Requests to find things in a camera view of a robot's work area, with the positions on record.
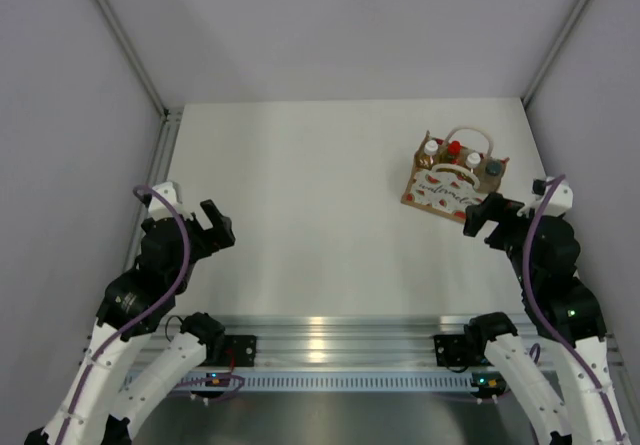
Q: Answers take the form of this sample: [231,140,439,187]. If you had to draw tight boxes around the left aluminium side rail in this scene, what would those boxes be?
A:
[107,107,184,331]

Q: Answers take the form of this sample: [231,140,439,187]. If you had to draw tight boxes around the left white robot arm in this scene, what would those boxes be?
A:
[25,190,235,444]

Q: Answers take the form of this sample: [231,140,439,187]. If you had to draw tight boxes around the burlap watermelon canvas bag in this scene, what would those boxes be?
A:
[401,126,509,223]

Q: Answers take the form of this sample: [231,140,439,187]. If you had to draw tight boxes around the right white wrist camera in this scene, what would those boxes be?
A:
[517,176,574,218]

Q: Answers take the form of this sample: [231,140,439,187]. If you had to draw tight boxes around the aluminium frame post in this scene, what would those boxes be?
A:
[90,0,167,117]
[520,0,593,110]

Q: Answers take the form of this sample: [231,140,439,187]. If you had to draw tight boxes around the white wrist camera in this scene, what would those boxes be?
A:
[517,176,574,218]
[147,181,192,222]

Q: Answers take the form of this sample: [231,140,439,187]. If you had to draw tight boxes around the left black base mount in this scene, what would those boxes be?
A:
[217,335,258,368]

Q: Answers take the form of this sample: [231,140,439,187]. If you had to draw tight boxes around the grey slotted cable duct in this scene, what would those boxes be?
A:
[173,371,506,393]

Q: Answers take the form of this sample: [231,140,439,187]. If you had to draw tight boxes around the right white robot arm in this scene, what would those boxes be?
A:
[463,180,630,444]

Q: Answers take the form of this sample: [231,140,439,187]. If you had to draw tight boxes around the aluminium front rail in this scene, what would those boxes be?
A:
[82,314,624,369]

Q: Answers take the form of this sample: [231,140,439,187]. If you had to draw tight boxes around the right aluminium frame post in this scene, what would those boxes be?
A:
[520,0,593,110]

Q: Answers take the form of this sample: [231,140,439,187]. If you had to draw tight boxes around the red cap yellow bottle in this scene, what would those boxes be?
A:
[439,140,462,165]

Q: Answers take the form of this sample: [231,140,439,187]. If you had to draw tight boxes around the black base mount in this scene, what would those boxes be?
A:
[217,335,258,368]
[433,334,474,370]

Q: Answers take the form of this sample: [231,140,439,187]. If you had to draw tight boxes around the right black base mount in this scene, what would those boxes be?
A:
[433,334,474,370]

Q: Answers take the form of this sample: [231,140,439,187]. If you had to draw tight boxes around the left aluminium frame post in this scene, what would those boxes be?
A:
[90,0,167,117]

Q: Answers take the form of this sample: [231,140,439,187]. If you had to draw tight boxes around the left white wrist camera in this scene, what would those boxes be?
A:
[147,181,192,222]

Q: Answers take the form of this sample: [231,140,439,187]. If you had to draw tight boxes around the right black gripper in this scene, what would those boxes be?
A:
[463,192,538,288]

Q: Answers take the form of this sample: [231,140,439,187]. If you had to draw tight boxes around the grey cap clear bottle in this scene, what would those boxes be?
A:
[479,159,506,193]

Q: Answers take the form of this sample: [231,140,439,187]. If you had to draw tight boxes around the white cap amber bottle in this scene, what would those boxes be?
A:
[419,139,439,169]
[464,152,482,173]

